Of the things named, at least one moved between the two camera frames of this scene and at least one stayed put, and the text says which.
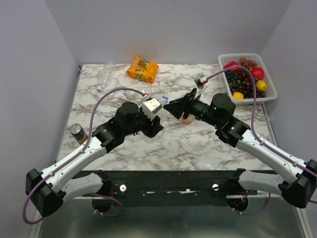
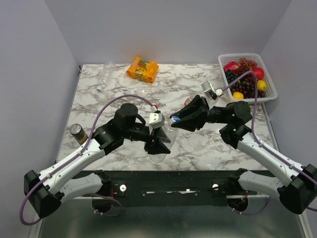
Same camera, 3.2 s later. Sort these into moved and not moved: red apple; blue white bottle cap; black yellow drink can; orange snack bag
Moved: blue white bottle cap
Not moved: black yellow drink can; red apple; orange snack bag
